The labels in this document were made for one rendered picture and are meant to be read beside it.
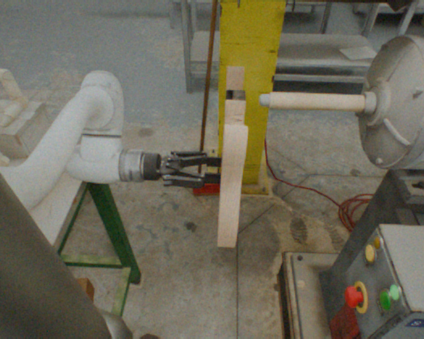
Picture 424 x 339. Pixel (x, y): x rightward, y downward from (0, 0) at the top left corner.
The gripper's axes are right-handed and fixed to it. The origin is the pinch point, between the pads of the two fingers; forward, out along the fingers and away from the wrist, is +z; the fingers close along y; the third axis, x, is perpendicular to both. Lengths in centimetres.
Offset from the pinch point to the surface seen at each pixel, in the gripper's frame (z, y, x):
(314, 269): 43, -19, -66
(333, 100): 21.1, 10.3, 25.3
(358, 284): 29.1, 29.1, -5.9
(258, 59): 15, -83, 5
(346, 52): 108, -232, -29
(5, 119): -55, 0, 12
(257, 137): 20, -91, -42
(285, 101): 11.9, 10.6, 24.8
